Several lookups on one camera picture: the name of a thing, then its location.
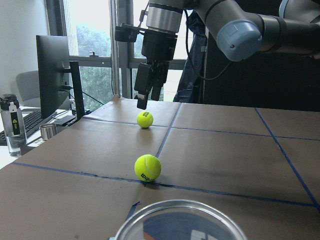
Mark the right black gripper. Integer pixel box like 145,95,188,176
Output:
134,30,178,110

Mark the yellow tennis ball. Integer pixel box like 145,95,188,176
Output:
134,154,162,182
136,111,154,128

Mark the clear Wilson tennis ball can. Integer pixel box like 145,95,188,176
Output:
113,199,247,240

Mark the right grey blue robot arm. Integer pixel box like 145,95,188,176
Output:
134,0,320,112

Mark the black computer monitor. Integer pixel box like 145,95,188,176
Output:
36,35,85,120

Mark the small metal cup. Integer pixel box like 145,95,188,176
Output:
39,123,58,141

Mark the grey office chair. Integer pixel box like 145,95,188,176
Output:
16,70,41,108

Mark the black keyboard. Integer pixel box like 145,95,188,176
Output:
0,109,57,149

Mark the clear water bottle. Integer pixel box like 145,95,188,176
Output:
0,93,27,157

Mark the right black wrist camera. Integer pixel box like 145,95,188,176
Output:
114,23,145,43

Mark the aluminium frame post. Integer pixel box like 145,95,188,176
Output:
109,0,121,98

